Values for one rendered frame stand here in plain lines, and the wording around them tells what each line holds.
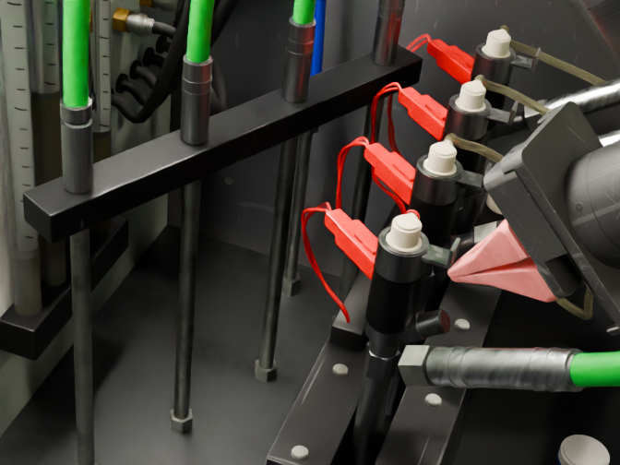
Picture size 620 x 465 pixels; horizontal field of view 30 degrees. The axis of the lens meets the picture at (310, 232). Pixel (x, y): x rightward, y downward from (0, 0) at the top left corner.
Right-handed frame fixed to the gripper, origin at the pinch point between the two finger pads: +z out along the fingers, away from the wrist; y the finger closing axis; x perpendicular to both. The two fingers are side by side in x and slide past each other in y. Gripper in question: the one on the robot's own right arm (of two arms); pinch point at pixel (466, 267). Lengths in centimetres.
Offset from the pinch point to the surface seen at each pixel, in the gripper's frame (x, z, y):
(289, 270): -21.7, 36.1, -1.0
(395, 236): 1.2, 2.0, 3.4
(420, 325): 0.6, 4.8, -2.0
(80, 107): 5.3, 12.6, 18.9
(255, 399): -9.1, 34.4, -6.6
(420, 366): 10.0, -2.9, -0.5
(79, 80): 5.2, 11.3, 20.1
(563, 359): 10.5, -10.6, -2.0
